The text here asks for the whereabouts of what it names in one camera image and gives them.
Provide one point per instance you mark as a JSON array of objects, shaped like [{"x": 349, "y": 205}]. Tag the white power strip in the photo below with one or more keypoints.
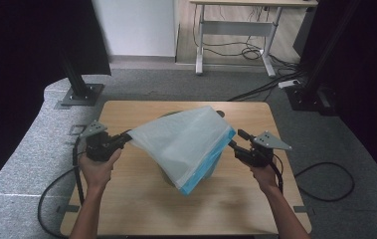
[{"x": 288, "y": 84}]

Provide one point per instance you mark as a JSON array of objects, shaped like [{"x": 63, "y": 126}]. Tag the person's right hand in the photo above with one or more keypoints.
[{"x": 267, "y": 177}]

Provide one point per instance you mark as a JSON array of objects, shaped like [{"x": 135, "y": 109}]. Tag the person's left hand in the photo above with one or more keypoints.
[{"x": 98, "y": 172}]

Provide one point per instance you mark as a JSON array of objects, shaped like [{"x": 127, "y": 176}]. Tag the left black stand base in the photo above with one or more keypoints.
[{"x": 80, "y": 96}]

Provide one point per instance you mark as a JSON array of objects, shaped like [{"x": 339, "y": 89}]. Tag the white bag with blue band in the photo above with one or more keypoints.
[{"x": 179, "y": 142}]

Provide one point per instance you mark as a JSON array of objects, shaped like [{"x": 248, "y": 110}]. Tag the black stand with black base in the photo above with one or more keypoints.
[{"x": 305, "y": 99}]

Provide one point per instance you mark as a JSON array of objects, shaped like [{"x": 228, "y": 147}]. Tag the white partition panel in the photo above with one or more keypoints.
[{"x": 136, "y": 26}]

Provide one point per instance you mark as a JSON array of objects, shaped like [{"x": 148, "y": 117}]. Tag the white metal frame desk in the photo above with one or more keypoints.
[{"x": 239, "y": 28}]

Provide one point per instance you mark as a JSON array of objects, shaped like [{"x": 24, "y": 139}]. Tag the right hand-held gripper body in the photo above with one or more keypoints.
[{"x": 259, "y": 157}]

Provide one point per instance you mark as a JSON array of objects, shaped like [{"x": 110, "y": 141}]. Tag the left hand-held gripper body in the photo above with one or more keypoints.
[{"x": 98, "y": 149}]

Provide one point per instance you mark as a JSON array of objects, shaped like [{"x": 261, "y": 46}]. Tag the dark curtain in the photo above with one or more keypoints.
[
  {"x": 27, "y": 49},
  {"x": 375, "y": 66}
]

